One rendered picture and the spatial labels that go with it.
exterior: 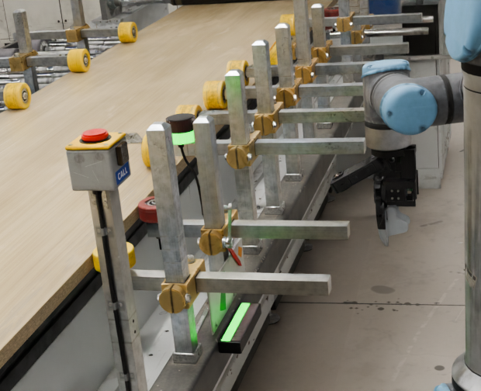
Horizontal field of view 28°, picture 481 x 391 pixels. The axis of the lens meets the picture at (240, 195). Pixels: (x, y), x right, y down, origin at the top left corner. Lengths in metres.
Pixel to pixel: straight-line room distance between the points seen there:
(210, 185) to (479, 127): 0.84
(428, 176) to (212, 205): 2.71
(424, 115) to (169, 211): 0.48
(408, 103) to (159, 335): 0.78
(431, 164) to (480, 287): 3.27
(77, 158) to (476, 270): 0.59
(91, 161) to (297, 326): 2.09
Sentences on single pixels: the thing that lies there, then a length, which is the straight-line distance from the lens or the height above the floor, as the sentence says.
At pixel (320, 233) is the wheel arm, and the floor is 0.85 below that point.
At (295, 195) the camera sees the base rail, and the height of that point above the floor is 0.70.
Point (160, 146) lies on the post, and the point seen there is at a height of 1.13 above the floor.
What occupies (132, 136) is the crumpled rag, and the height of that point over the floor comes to 0.91.
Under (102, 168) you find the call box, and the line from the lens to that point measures 1.43.
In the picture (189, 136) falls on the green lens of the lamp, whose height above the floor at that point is 1.07.
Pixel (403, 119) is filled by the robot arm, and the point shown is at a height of 1.13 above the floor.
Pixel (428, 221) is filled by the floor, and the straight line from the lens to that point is 4.26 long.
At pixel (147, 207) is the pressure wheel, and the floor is 0.91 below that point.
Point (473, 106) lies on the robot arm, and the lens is 1.25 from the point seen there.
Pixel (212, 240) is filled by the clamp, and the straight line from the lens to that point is 1.99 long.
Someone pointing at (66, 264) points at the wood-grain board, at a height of 0.90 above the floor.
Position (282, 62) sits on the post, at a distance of 2.65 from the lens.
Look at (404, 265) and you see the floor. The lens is 3.85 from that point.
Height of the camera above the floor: 1.62
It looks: 20 degrees down
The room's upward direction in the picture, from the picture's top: 6 degrees counter-clockwise
